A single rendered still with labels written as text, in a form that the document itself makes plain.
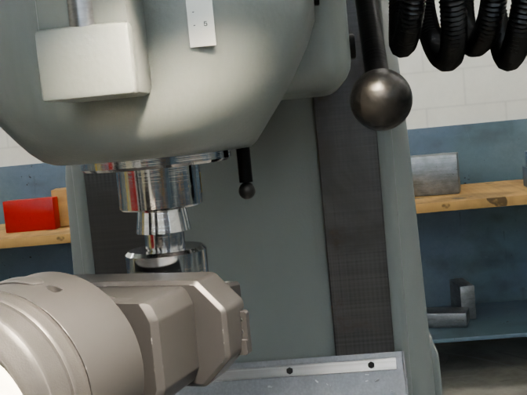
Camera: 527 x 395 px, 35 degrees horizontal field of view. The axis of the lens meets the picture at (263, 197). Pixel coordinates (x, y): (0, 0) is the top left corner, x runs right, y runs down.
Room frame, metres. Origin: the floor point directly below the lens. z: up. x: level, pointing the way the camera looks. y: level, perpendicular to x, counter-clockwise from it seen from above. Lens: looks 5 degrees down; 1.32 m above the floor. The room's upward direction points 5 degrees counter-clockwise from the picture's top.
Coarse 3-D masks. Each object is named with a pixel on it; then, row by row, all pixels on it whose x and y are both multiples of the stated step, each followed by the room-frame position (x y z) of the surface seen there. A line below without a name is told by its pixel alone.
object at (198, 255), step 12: (132, 252) 0.47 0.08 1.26; (144, 252) 0.47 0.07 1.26; (156, 252) 0.47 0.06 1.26; (168, 252) 0.46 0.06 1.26; (180, 252) 0.46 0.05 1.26; (192, 252) 0.47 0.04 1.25; (204, 252) 0.48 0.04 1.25; (132, 264) 0.47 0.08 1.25; (144, 264) 0.46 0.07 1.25; (156, 264) 0.46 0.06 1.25; (168, 264) 0.46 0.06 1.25; (180, 264) 0.46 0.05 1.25; (192, 264) 0.46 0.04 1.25
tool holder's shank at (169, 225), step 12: (144, 216) 0.47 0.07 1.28; (156, 216) 0.47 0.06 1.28; (168, 216) 0.47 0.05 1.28; (180, 216) 0.47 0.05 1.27; (144, 228) 0.47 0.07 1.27; (156, 228) 0.47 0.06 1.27; (168, 228) 0.47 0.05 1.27; (180, 228) 0.47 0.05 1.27; (156, 240) 0.47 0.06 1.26; (168, 240) 0.47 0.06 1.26; (180, 240) 0.48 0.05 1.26
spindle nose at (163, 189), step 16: (128, 176) 0.46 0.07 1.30; (144, 176) 0.46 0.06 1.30; (160, 176) 0.46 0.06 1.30; (176, 176) 0.46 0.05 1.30; (192, 176) 0.47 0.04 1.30; (128, 192) 0.46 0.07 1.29; (144, 192) 0.46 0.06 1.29; (160, 192) 0.46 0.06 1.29; (176, 192) 0.46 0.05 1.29; (192, 192) 0.47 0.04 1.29; (128, 208) 0.46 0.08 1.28; (144, 208) 0.46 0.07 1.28; (160, 208) 0.46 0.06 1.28
